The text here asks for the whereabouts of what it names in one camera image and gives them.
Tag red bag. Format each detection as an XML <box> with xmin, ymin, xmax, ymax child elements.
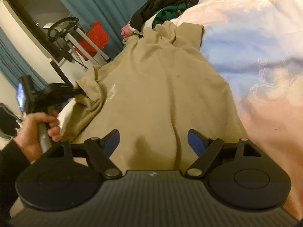
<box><xmin>76</xmin><ymin>22</ymin><xmax>111</xmax><ymax>63</ymax></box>

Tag narrow teal curtain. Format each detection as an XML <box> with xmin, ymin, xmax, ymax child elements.
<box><xmin>0</xmin><ymin>29</ymin><xmax>48</xmax><ymax>90</ymax></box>

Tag person's left hand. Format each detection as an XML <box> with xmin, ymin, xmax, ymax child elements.
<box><xmin>14</xmin><ymin>111</ymin><xmax>62</xmax><ymax>162</ymax></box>

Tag garment steamer stand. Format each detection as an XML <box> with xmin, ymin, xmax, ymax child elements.
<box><xmin>43</xmin><ymin>16</ymin><xmax>112</xmax><ymax>72</ymax></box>

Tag dark window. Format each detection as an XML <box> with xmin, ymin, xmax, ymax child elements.
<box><xmin>7</xmin><ymin>0</ymin><xmax>71</xmax><ymax>62</ymax></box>

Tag khaki tan garment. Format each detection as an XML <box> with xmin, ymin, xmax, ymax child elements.
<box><xmin>62</xmin><ymin>22</ymin><xmax>247</xmax><ymax>171</ymax></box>

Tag black framed mirror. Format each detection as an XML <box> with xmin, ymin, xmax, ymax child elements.
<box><xmin>0</xmin><ymin>103</ymin><xmax>23</xmax><ymax>139</ymax></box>

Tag person's left forearm sleeve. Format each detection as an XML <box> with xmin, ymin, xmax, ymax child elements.
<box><xmin>0</xmin><ymin>140</ymin><xmax>30</xmax><ymax>219</ymax></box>

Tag pastel tie-dye duvet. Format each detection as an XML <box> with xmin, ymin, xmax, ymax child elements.
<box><xmin>174</xmin><ymin>0</ymin><xmax>302</xmax><ymax>219</ymax></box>

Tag pile of mixed clothes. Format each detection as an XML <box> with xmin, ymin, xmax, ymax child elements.
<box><xmin>121</xmin><ymin>0</ymin><xmax>200</xmax><ymax>41</ymax></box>

